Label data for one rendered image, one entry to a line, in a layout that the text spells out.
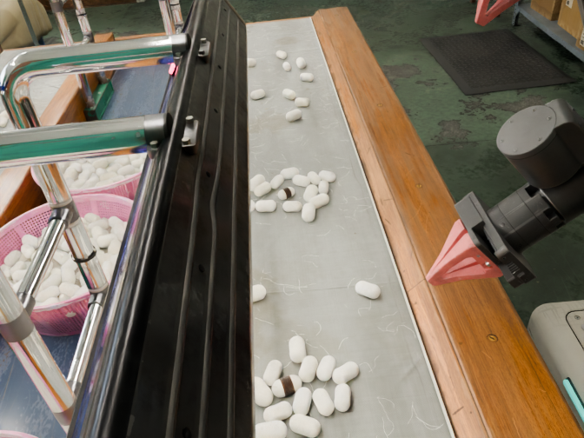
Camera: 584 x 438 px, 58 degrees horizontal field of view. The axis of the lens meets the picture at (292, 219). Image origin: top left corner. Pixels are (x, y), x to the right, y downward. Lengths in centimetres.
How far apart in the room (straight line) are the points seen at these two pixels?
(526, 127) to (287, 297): 37
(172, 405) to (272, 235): 63
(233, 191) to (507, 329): 42
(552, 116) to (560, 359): 87
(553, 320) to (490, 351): 75
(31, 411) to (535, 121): 69
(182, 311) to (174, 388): 4
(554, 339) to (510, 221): 80
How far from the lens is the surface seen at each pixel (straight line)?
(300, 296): 72
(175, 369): 21
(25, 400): 81
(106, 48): 48
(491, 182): 229
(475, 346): 64
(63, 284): 84
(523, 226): 58
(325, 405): 59
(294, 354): 63
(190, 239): 27
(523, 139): 53
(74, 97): 140
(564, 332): 136
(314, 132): 108
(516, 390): 62
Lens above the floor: 126
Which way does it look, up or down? 38 degrees down
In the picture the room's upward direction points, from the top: 6 degrees counter-clockwise
